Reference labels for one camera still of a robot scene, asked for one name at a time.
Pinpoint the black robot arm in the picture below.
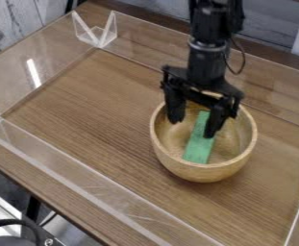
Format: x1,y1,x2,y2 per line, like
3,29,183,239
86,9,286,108
161,0,245,138

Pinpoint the clear acrylic corner bracket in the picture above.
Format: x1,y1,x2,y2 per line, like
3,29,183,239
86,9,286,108
72,11,118,49

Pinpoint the black table leg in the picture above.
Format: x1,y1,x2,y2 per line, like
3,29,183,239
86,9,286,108
26,196,42,221

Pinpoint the wooden brown bowl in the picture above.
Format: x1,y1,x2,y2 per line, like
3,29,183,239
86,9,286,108
150,103,258,183

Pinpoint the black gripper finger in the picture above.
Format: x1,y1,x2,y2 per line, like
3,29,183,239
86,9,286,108
162,84,186,124
203,102,230,138

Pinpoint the clear acrylic barrier wall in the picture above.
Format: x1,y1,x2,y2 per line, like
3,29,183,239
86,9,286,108
0,4,299,246

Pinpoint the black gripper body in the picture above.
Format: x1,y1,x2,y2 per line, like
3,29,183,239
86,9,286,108
161,65,245,117

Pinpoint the green rectangular block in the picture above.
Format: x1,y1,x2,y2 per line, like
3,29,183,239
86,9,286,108
183,111,215,164

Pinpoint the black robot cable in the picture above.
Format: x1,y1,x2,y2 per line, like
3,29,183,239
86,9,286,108
222,37,247,77

